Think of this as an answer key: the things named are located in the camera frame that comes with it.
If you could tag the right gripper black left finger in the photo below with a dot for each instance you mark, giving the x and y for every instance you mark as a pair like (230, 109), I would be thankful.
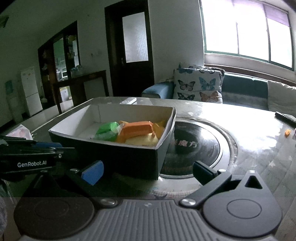
(58, 205)

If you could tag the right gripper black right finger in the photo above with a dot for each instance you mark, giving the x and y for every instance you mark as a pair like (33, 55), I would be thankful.
(233, 205)

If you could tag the green soft toy block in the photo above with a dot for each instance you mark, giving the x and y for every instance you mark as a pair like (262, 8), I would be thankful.
(107, 132)

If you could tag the white cardboard box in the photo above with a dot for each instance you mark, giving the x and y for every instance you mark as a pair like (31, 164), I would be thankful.
(77, 127)

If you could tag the orange soft toy block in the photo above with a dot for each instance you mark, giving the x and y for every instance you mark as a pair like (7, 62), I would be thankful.
(134, 129)

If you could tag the orange yellow plush duck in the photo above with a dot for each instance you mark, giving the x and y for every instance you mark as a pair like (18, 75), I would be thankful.
(149, 139)

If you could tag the white refrigerator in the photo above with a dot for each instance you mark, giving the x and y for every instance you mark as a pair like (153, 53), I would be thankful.
(30, 89)

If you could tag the round black induction cooktop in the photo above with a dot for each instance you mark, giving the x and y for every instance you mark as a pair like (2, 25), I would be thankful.
(198, 140)

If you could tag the dark wooden cabinet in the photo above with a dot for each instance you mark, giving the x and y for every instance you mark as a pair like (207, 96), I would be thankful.
(63, 77)

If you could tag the small orange toy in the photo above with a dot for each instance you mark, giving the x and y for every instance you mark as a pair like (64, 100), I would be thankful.
(287, 132)

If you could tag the black remote control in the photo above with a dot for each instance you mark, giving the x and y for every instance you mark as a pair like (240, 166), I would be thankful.
(286, 119)

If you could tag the white quilted cushion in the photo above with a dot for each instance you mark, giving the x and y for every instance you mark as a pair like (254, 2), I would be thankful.
(281, 98)

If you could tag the blue sofa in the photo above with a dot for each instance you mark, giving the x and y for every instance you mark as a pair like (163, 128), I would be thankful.
(237, 89)

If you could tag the silver remote control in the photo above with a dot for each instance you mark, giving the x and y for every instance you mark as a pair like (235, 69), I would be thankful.
(129, 100)

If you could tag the butterfly print pillow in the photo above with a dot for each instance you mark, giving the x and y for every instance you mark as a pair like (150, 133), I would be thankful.
(198, 84)

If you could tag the dark wooden door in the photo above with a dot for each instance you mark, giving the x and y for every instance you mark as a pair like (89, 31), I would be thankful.
(129, 46)

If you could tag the window with green frame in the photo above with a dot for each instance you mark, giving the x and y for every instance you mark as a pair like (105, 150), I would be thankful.
(249, 34)

